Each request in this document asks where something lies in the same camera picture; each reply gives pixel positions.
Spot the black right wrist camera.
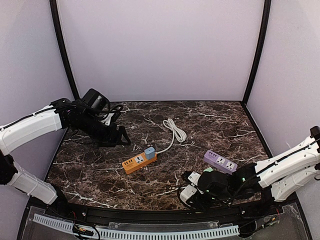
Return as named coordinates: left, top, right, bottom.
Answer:
left=197, top=170, right=232, bottom=200

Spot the green charger plug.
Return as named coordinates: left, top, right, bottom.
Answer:
left=204, top=167, right=214, bottom=173

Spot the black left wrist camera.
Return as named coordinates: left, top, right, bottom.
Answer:
left=81, top=88, right=111, bottom=116

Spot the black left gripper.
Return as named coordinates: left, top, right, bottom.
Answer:
left=78, top=111, right=131, bottom=147

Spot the blue charger plug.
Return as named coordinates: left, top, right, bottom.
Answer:
left=144, top=146, right=156, bottom=160

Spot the orange power strip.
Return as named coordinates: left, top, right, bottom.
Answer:
left=122, top=152, right=157, bottom=175

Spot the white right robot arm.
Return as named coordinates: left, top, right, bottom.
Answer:
left=177, top=126, right=320, bottom=217

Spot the black frame post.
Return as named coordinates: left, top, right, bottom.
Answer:
left=49, top=0, right=80, bottom=100
left=241, top=0, right=272, bottom=108

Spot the purple power strip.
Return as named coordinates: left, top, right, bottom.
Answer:
left=203, top=150, right=238, bottom=175

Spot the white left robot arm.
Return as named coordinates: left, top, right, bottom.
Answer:
left=0, top=96, right=131, bottom=218

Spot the black right frame post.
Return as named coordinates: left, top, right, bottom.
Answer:
left=241, top=0, right=272, bottom=108

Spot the white cube adapter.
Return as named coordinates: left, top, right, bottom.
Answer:
left=178, top=184, right=199, bottom=205

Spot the black front rail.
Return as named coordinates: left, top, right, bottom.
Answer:
left=44, top=199, right=283, bottom=226

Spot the white slotted cable duct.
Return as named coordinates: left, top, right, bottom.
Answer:
left=32, top=213, right=240, bottom=240

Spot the white power strip cable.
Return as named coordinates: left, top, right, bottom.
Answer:
left=156, top=118, right=188, bottom=155

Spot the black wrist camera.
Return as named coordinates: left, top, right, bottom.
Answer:
left=81, top=88, right=111, bottom=116
left=197, top=170, right=232, bottom=200

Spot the black left frame post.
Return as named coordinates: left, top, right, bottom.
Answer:
left=49, top=0, right=80, bottom=100

